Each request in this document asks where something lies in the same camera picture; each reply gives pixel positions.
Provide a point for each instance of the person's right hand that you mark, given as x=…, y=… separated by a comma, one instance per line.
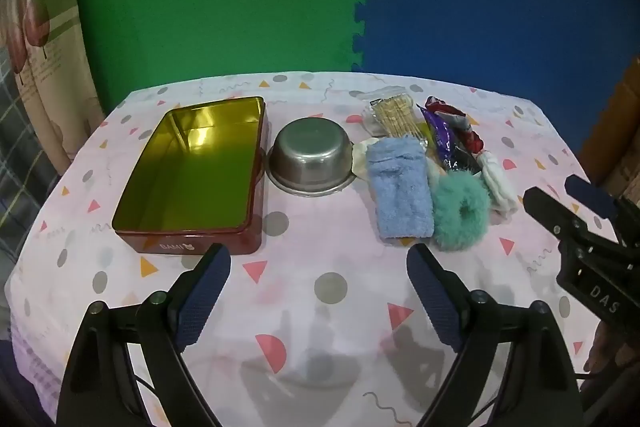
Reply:
x=598, y=349

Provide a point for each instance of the red tin box gold inside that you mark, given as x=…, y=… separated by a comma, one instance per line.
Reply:
x=195, y=177

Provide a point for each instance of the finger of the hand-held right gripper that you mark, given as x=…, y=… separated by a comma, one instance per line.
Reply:
x=552, y=214
x=592, y=196

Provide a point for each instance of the blue fluffy towel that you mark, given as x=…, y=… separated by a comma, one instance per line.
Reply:
x=400, y=192

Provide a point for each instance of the brown foam mat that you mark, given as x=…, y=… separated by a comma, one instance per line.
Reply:
x=617, y=112

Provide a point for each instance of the white satin pouch red scrunchie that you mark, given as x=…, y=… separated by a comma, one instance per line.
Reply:
x=497, y=184

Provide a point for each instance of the teal fluffy scrunchie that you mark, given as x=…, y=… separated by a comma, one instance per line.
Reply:
x=450, y=227

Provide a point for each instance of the pink printed tablecloth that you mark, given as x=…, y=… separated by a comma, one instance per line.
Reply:
x=320, y=322

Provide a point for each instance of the toothpick packet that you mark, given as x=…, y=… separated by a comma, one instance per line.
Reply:
x=397, y=117

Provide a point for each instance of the plaid cloth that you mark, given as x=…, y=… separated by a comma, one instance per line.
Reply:
x=20, y=167

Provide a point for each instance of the cream satin scrunchie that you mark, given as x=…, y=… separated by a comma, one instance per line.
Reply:
x=362, y=159

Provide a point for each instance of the purple snack packet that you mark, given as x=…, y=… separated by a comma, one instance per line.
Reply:
x=442, y=134

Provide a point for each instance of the cardboard box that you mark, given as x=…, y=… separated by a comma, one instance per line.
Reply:
x=625, y=182

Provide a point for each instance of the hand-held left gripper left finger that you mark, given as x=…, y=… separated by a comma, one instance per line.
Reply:
x=205, y=297

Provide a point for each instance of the stainless steel bowl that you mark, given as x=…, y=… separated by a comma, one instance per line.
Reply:
x=310, y=157

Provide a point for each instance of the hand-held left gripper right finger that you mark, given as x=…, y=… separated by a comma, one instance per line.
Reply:
x=432, y=302

